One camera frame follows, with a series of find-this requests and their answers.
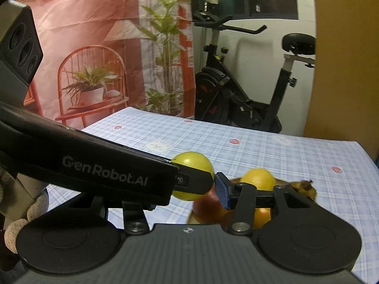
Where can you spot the black exercise bike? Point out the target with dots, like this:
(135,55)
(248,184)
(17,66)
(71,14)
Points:
(231,94)

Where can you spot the red apple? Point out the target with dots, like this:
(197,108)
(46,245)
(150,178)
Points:
(210,210)

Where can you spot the small orange tangerine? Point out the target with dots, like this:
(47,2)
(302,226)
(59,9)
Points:
(262,217)

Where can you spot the yellow lemon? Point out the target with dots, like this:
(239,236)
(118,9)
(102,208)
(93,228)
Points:
(259,179)

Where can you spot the wooden door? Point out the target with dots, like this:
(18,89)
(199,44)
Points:
(343,65)

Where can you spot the purple mangosteen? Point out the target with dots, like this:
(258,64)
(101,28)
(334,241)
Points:
(308,192)

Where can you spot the person's left hand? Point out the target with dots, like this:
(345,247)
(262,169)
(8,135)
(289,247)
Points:
(37,208)

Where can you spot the yellow-green apple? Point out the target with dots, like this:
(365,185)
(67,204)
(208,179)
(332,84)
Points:
(195,161)

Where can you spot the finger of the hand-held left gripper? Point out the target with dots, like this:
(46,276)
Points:
(133,216)
(195,182)

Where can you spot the blue plaid tablecloth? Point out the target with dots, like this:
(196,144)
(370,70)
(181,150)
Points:
(266,151)

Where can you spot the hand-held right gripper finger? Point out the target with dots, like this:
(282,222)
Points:
(223,190)

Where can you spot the pink printed wall tapestry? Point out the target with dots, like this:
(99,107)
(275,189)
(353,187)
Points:
(88,35)

